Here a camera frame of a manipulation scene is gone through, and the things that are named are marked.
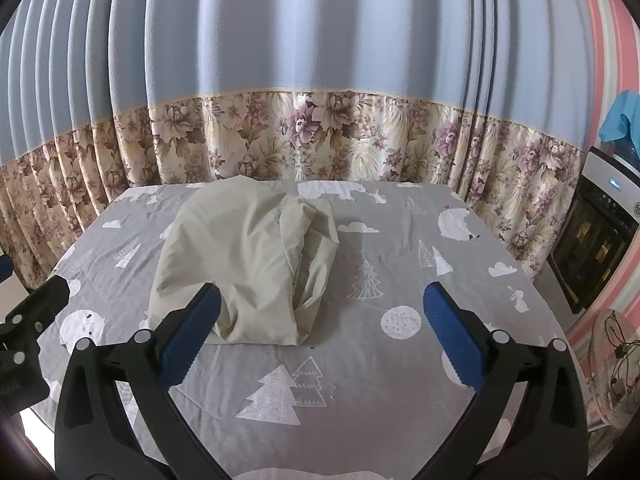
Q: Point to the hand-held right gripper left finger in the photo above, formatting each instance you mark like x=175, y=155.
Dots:
x=192, y=340

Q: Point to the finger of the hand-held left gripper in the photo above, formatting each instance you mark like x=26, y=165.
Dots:
x=35, y=315
x=5, y=267

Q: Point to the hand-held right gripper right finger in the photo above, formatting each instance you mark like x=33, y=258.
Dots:
x=452, y=335

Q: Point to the pale green jacket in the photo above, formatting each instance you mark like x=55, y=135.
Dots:
x=230, y=250

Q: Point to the grey printed bed sheet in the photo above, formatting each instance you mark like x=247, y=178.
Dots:
x=350, y=385

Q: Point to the standing electric fan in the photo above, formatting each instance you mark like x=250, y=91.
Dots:
x=615, y=360

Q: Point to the black glass-door appliance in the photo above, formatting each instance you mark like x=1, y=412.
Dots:
x=595, y=230

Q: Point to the blue cloth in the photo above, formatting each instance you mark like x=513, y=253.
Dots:
x=620, y=115

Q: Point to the blue floral curtain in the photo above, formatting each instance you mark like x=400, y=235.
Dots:
x=300, y=35

